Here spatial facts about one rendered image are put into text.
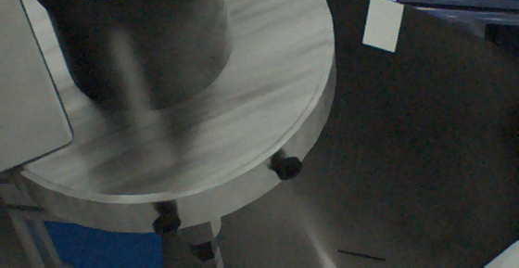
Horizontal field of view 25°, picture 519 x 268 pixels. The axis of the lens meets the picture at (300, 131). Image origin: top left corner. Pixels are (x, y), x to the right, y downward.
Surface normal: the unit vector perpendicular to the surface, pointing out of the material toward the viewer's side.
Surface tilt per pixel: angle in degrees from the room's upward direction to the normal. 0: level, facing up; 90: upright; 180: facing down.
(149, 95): 90
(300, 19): 0
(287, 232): 6
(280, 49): 0
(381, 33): 18
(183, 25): 90
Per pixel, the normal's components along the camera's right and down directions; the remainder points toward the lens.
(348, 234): 0.09, -0.57
